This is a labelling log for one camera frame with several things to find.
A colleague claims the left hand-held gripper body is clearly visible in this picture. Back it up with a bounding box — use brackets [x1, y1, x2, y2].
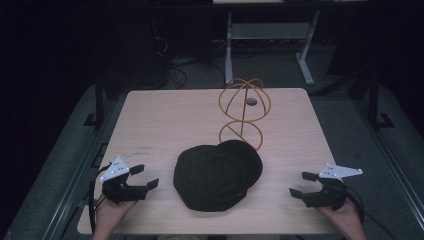
[99, 155, 148, 205]

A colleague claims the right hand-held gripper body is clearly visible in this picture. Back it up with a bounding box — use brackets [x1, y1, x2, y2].
[303, 162, 364, 212]

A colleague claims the black cap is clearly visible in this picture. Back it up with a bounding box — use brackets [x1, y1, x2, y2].
[172, 139, 264, 213]

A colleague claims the person's left hand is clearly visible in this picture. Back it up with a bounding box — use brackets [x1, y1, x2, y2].
[92, 194, 138, 240]

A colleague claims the person's right hand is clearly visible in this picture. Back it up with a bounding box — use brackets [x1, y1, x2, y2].
[316, 198, 368, 240]

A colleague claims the black metal stand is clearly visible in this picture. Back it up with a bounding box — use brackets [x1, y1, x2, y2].
[83, 74, 106, 128]
[366, 68, 395, 130]

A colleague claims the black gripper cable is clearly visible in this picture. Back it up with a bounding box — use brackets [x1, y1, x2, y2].
[343, 184, 398, 240]
[88, 162, 113, 234]

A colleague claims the orange wire hat stand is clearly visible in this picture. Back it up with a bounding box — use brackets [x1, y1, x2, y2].
[218, 77, 272, 151]

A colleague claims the bundle of floor cables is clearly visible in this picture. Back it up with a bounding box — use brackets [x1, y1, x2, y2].
[164, 56, 196, 90]

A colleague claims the white metal desk frame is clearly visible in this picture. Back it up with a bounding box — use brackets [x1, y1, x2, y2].
[224, 10, 321, 86]

